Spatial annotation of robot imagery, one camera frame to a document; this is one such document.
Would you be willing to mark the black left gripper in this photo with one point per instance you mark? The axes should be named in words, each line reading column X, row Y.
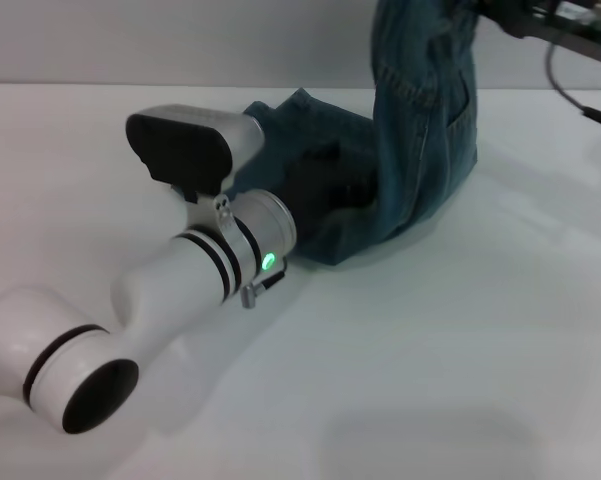
column 325, row 190

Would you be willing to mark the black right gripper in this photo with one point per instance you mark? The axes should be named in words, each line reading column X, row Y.
column 550, row 25

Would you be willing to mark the blue denim shorts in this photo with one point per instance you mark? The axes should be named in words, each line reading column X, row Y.
column 420, row 125

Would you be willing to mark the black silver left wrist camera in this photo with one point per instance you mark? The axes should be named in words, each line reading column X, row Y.
column 190, row 145

